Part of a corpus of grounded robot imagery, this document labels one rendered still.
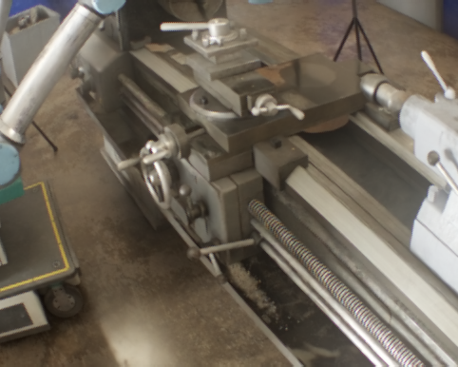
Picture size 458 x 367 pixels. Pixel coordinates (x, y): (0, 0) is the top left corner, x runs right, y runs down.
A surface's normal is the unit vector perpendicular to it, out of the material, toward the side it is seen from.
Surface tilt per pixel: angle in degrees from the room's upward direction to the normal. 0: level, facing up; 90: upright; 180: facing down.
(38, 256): 0
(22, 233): 0
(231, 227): 90
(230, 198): 90
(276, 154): 0
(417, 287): 36
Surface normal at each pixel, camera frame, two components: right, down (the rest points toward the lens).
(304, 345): -0.09, -0.80
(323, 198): -0.58, -0.43
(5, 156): 0.44, 0.55
